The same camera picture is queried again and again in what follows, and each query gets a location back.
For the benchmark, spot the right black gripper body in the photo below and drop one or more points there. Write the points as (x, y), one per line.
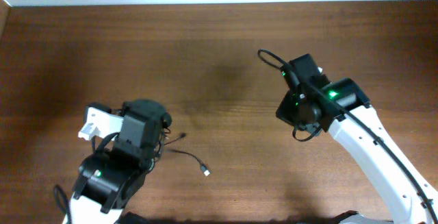
(288, 110)

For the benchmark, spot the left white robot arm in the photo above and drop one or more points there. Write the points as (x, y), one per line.
(107, 180)

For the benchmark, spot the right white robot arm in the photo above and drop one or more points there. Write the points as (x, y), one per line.
(350, 119)

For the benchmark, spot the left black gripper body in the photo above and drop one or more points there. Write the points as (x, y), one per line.
(146, 164)

